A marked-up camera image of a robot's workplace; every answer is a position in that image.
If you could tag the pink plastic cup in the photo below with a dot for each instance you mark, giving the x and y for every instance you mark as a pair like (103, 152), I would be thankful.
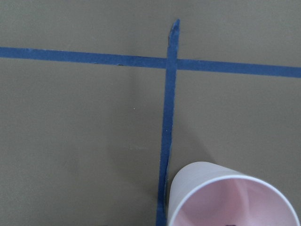
(207, 194)

